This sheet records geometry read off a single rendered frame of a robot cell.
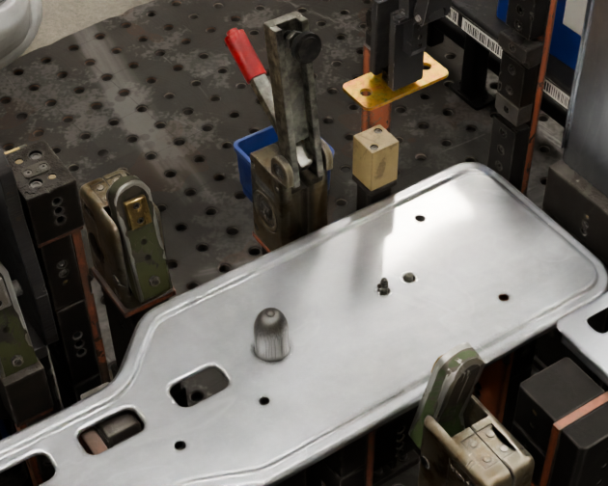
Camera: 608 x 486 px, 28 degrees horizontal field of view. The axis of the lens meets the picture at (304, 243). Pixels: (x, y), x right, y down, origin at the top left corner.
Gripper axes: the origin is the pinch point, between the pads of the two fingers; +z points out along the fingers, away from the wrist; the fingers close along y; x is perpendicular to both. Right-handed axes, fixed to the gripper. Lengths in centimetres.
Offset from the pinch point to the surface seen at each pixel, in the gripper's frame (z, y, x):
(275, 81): 13.1, -15.4, -1.9
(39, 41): 130, -193, 36
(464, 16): 26, -28, 32
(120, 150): 59, -65, 2
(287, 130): 17.8, -13.6, -1.9
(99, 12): 130, -196, 55
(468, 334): 28.9, 8.9, 3.1
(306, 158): 22.1, -13.3, 0.1
